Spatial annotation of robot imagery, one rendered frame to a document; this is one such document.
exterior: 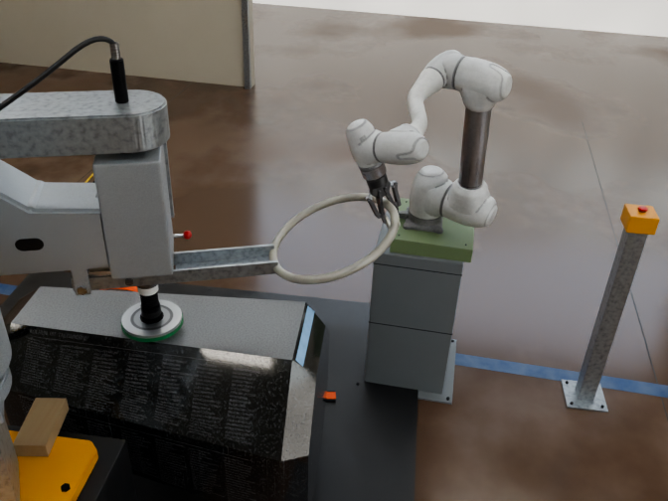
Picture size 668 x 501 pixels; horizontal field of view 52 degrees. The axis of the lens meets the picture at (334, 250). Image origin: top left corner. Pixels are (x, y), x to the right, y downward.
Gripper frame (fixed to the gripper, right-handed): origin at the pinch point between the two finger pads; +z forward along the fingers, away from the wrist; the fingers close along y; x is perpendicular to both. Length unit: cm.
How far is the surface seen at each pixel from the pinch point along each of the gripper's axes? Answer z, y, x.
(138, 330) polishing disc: -7, 98, -12
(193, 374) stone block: 11, 90, 2
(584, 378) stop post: 138, -64, 5
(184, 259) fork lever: -19, 72, -18
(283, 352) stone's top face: 17, 59, 12
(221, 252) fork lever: -16, 60, -14
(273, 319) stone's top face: 17, 55, -7
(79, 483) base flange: -1, 131, 35
